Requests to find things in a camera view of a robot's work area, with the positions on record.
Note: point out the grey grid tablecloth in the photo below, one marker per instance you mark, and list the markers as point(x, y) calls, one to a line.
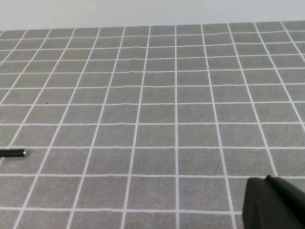
point(149, 127)

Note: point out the black pen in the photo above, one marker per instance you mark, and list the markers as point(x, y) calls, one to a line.
point(14, 153)

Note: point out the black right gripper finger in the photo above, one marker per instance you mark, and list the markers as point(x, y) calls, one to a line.
point(273, 203)

